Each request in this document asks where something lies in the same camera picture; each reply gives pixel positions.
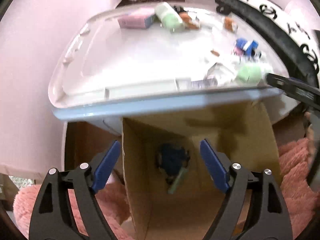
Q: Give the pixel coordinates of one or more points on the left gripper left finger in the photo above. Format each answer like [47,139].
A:
[52,216]

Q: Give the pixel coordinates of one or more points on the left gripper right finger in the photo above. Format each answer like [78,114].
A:
[267,218]

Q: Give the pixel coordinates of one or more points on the pink blue carton box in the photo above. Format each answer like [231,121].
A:
[136,21]

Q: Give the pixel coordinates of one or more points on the blue foil wrapper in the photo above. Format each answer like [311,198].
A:
[247,48]

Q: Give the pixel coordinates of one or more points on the white plastic table lid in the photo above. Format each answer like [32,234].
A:
[106,70]

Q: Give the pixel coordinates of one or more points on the orange white sock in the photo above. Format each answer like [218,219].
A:
[188,21]
[230,25]

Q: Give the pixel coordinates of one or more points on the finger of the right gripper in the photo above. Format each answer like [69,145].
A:
[294,88]

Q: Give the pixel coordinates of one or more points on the brown cardboard box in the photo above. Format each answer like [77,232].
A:
[242,131]

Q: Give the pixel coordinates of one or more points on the black white patterned blanket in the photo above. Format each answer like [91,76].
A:
[294,43]

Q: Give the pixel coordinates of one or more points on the green cotton pad canister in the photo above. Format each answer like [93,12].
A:
[169,18]

